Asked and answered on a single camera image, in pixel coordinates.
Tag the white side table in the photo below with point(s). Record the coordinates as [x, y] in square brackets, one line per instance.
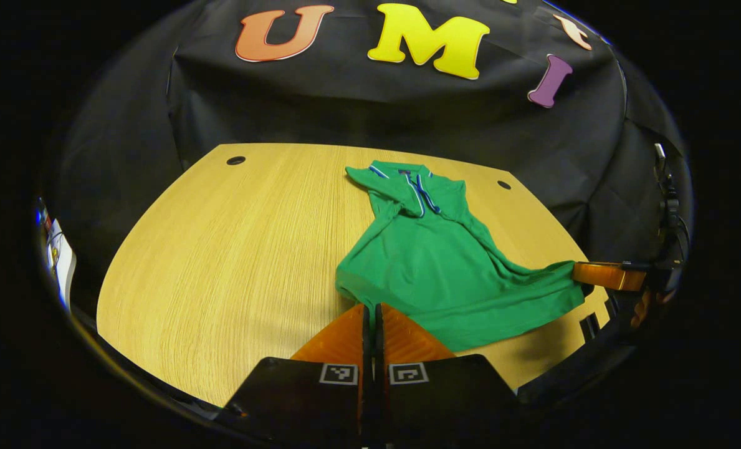
[66, 262]

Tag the black backdrop cloth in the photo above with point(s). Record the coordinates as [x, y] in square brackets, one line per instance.
[345, 100]

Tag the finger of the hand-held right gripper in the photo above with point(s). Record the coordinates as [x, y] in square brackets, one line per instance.
[607, 275]

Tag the green T-shirt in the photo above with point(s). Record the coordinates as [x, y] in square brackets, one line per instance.
[445, 268]

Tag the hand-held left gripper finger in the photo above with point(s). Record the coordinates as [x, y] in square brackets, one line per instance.
[366, 343]
[377, 343]

